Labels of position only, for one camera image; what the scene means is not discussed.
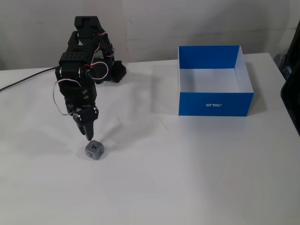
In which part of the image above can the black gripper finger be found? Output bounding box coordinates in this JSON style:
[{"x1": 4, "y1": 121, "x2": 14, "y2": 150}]
[
  {"x1": 82, "y1": 119, "x2": 96, "y2": 141},
  {"x1": 74, "y1": 119, "x2": 85, "y2": 136}
]

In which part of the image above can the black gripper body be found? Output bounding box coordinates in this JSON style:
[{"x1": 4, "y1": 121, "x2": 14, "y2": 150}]
[{"x1": 65, "y1": 102, "x2": 99, "y2": 125}]

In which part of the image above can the gray block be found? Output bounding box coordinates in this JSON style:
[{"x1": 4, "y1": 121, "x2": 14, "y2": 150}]
[{"x1": 84, "y1": 140, "x2": 105, "y2": 161}]

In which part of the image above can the blue and white cardboard box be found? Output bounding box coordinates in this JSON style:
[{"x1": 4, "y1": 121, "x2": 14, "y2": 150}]
[{"x1": 177, "y1": 45, "x2": 255, "y2": 117}]

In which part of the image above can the black clamp knob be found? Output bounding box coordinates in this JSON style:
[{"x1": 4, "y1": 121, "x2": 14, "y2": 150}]
[{"x1": 110, "y1": 60, "x2": 128, "y2": 83}]

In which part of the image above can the gray blue plastic object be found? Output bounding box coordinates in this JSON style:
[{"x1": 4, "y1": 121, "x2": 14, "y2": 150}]
[{"x1": 274, "y1": 53, "x2": 293, "y2": 80}]

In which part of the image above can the white red servo wire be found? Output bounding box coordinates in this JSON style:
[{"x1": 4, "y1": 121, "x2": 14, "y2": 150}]
[
  {"x1": 52, "y1": 79, "x2": 82, "y2": 116},
  {"x1": 85, "y1": 61, "x2": 109, "y2": 80}
]

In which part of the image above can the black power cable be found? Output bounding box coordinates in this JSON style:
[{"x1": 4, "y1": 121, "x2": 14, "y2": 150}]
[{"x1": 0, "y1": 66, "x2": 58, "y2": 92}]

